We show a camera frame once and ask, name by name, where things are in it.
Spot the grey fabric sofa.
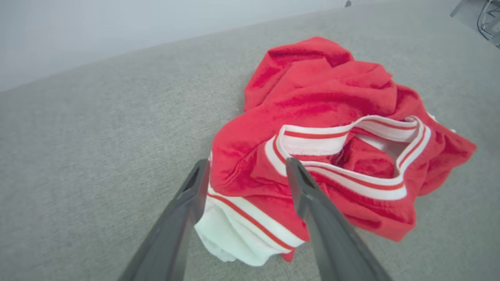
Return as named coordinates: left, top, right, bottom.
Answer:
left=0, top=0, right=500, bottom=281

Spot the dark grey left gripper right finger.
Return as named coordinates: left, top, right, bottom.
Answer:
left=286, top=158, right=393, bottom=281

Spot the red garment with white trim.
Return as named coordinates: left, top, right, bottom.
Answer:
left=194, top=36, right=478, bottom=267

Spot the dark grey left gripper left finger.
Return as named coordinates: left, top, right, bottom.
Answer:
left=118, top=159, right=211, bottom=281

